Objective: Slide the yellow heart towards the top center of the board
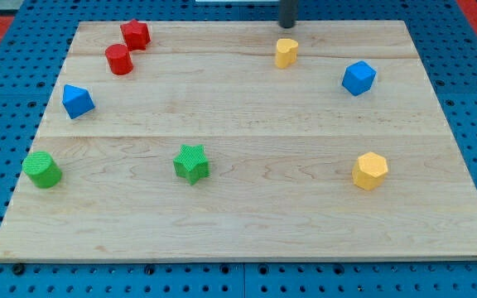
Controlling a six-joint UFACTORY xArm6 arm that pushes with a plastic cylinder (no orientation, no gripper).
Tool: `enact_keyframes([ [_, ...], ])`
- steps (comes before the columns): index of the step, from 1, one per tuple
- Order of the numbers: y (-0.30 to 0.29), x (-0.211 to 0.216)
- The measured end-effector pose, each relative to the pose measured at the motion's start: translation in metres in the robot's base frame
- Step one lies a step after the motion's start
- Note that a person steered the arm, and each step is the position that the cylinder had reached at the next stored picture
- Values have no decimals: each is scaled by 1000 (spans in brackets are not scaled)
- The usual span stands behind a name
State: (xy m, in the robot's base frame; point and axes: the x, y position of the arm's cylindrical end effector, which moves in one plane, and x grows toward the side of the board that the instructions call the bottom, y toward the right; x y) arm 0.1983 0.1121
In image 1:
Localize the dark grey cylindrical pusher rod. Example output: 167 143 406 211
278 0 297 29

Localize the yellow heart block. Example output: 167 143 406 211
275 38 299 69

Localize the wooden board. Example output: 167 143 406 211
0 21 477 263

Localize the blue cube block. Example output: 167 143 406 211
342 60 377 96

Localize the red star block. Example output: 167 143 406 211
120 19 152 51

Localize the red cylinder block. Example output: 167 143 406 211
104 44 133 75

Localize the green star block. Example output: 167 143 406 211
173 144 210 185

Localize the yellow hexagon block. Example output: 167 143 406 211
351 151 388 190

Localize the blue triangle block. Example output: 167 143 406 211
62 84 95 119

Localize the green cylinder block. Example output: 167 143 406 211
22 151 62 189

